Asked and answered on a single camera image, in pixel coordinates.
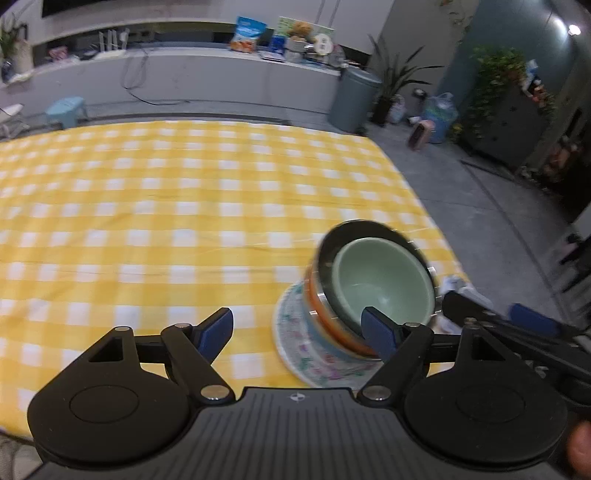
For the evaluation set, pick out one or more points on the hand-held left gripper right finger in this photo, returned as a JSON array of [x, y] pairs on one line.
[[376, 330]]

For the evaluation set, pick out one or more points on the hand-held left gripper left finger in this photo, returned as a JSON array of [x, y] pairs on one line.
[[217, 330]]

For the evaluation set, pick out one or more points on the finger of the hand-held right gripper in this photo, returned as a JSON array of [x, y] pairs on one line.
[[457, 304], [531, 317]]

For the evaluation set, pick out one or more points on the blue steel bowl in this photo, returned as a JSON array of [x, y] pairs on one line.
[[332, 347]]

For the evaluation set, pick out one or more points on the green ceramic bowl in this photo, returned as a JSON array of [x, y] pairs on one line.
[[378, 277]]

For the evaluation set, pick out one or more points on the orange steel bowl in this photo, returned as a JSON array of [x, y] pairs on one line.
[[323, 314]]

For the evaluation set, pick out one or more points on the large white fruit plate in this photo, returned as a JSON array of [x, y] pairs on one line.
[[280, 332]]

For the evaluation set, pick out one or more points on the person's right hand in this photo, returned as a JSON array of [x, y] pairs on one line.
[[582, 447]]

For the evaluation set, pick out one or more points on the yellow checked tablecloth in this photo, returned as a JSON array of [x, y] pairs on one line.
[[138, 221]]

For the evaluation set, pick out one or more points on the pink heater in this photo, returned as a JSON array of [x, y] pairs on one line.
[[419, 136]]

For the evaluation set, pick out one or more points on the dark cabinet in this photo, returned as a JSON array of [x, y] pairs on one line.
[[512, 129]]

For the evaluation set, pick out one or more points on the blue water bottle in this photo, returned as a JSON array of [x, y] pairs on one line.
[[438, 117]]

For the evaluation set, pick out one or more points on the striped basket bag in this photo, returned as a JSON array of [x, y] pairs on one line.
[[398, 110]]

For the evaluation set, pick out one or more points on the tall plant in black pot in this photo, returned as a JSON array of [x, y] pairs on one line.
[[385, 110]]

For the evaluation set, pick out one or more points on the grey trash can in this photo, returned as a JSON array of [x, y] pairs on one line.
[[353, 101]]

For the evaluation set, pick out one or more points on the climbing green plant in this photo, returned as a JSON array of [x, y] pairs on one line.
[[494, 69]]

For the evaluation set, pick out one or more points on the blue plastic stool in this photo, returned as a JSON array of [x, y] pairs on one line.
[[67, 110]]

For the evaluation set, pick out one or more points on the white book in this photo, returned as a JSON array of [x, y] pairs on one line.
[[272, 54]]

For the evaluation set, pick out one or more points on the white hand fan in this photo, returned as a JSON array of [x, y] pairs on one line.
[[324, 45]]

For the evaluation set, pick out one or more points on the white router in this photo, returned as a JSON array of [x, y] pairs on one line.
[[111, 53]]

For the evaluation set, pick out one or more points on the blue snack bag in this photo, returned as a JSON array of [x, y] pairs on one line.
[[247, 34]]

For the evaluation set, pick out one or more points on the white rolling stool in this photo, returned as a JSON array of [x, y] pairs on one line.
[[9, 113]]

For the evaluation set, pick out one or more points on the teddy bear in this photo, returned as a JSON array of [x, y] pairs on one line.
[[300, 37]]

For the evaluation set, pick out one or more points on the green picture board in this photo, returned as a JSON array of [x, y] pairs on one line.
[[281, 27]]

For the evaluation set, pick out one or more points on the pink photo card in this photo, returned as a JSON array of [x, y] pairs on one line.
[[58, 53]]

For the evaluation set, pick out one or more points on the black television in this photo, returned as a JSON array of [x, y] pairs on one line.
[[138, 7]]

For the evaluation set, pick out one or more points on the plant in blue vase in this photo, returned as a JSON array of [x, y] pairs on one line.
[[7, 69]]

